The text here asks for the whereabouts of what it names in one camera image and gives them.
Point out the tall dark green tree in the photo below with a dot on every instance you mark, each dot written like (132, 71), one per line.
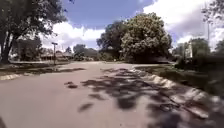
(111, 36)

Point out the distant tree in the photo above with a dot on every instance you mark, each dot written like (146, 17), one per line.
(81, 51)

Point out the large bright green tree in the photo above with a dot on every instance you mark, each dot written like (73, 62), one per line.
(145, 36)

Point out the pole with sign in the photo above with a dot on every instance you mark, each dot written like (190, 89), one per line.
(54, 53)

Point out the grey asphalt road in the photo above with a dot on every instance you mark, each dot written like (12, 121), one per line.
(50, 100)

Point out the grass verge beside kerb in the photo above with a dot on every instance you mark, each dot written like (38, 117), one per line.
(186, 75)

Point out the white building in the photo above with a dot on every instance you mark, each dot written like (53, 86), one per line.
(188, 50)

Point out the pale concrete kerb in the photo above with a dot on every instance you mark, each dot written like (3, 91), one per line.
(186, 95)

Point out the shaded grass verge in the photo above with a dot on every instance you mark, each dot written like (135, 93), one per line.
(30, 70)

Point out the dark bushy tree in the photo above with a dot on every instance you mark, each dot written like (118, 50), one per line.
(28, 50)

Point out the dark round tree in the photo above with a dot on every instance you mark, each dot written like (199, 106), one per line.
(200, 48)

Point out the big overhanging tree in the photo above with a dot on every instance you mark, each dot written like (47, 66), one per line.
(20, 13)

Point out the thin branchy tree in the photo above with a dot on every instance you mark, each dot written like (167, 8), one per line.
(215, 10)

